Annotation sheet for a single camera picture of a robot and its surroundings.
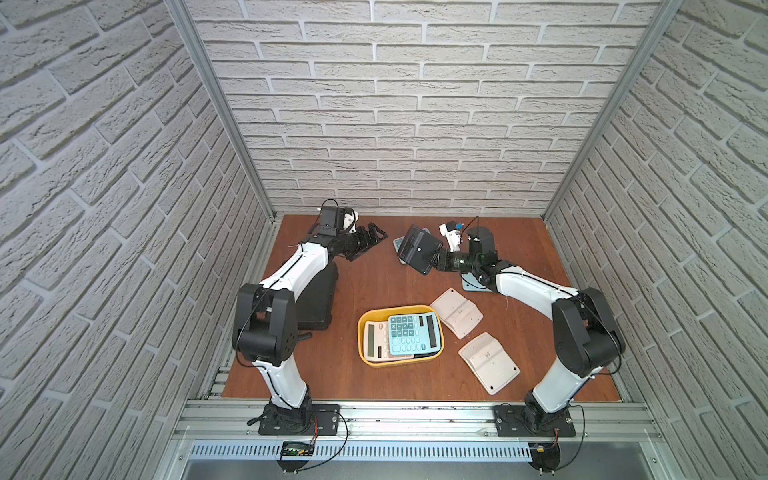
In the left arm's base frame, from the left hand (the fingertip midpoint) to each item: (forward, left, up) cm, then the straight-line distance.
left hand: (369, 233), depth 90 cm
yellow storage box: (-20, -5, -14) cm, 25 cm away
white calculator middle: (-19, -28, -15) cm, 37 cm away
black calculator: (-5, -15, 0) cm, 16 cm away
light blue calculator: (-27, -14, -13) cm, 33 cm away
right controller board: (-55, -45, -19) cm, 74 cm away
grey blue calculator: (+9, -10, -14) cm, 19 cm away
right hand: (-7, -18, -2) cm, 19 cm away
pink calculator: (-29, -3, -15) cm, 32 cm away
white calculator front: (-34, -35, -15) cm, 51 cm away
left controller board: (-53, +16, -21) cm, 59 cm away
